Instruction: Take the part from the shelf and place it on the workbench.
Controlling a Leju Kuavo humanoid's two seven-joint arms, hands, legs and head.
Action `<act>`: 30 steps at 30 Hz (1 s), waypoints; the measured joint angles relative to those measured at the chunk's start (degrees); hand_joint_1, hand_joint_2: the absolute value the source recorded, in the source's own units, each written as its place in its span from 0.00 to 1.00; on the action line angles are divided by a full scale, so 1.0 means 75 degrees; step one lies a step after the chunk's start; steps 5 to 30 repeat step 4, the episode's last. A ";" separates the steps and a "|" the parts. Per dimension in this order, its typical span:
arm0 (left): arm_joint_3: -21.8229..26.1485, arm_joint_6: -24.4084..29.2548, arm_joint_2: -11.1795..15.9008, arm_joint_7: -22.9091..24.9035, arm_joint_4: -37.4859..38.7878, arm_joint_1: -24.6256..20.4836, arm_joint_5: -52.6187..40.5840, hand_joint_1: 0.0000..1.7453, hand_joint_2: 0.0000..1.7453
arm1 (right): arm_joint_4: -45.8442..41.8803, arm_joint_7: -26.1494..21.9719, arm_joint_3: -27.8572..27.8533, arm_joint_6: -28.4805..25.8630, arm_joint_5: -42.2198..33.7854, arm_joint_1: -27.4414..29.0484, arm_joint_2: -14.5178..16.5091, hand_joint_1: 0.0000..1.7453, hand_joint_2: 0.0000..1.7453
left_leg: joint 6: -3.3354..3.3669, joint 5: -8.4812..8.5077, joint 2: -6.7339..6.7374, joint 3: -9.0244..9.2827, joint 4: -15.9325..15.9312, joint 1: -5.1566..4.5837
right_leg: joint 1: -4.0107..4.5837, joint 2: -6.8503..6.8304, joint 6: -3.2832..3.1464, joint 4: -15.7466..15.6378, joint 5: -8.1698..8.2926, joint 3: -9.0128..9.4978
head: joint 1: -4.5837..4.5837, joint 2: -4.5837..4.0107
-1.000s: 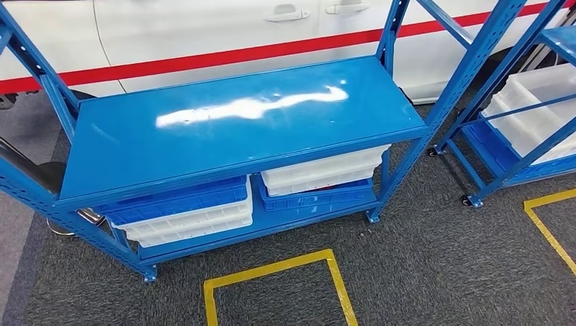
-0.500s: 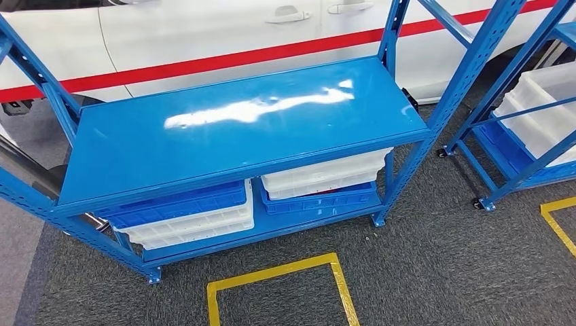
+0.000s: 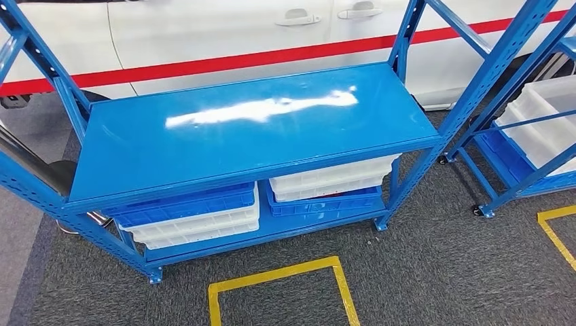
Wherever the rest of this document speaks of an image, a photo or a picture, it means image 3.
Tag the blue metal shelf rack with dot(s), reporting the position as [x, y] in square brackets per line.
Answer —
[225, 148]
[517, 191]

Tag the white plastic crate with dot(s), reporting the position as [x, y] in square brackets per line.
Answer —
[202, 227]
[333, 175]
[324, 192]
[202, 238]
[540, 130]

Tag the blue plastic crate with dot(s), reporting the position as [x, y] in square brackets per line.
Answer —
[504, 157]
[324, 208]
[180, 207]

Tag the red barrier belt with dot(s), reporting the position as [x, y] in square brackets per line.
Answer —
[270, 56]

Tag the yellow floor tape square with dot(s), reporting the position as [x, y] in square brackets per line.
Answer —
[279, 273]
[555, 240]

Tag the white car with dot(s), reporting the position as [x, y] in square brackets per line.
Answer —
[202, 40]

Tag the black stanchion post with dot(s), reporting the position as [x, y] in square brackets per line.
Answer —
[40, 171]

